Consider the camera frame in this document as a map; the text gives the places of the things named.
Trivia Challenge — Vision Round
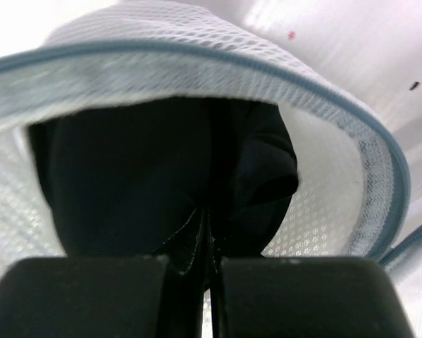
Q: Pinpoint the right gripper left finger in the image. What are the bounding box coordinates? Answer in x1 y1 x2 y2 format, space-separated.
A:
0 207 208 338

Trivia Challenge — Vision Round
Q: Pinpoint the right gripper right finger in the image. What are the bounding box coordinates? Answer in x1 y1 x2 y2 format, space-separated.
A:
206 211 422 338

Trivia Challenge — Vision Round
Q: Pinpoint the black bra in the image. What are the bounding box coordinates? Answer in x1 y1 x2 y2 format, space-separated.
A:
27 97 299 271

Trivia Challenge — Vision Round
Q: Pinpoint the blue-trim mesh laundry bag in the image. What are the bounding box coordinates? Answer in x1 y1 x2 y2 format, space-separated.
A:
0 1 422 337

